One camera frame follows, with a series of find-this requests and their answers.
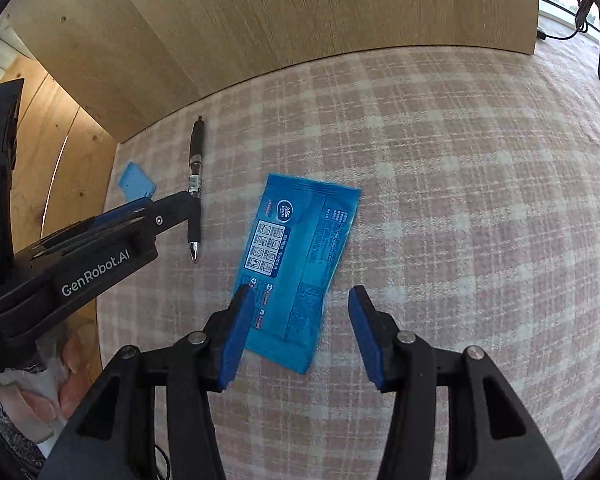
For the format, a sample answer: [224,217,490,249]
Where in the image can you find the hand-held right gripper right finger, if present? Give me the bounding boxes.
[348,285,565,480]

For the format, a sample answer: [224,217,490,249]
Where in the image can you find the blue wipes packet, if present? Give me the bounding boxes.
[232,173,362,375]

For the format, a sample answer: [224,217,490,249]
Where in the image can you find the pink plaid cloth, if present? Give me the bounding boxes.
[96,45,600,480]

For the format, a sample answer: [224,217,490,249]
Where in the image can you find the black floor cable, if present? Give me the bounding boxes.
[152,440,173,480]

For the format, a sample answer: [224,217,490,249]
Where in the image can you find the black pen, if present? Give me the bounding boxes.
[187,116,206,264]

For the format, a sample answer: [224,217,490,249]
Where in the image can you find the knotty wooden plank panel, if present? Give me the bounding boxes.
[0,55,118,376]

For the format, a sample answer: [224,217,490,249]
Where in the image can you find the person's left hand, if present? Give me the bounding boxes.
[10,329,100,442]

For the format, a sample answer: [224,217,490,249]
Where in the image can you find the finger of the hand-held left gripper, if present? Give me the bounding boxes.
[30,197,155,256]
[45,191,202,253]

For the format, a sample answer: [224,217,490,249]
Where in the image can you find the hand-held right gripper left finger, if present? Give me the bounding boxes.
[39,285,257,480]

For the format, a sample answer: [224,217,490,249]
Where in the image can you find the black tripod cable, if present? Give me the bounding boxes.
[537,0,597,42]

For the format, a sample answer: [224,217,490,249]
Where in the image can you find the light wooden board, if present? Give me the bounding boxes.
[7,0,540,145]

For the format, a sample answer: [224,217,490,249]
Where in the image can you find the small blue plastic box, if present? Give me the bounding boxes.
[116,161,157,200]

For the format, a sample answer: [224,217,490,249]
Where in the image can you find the person's left forearm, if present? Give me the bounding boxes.
[0,380,47,472]

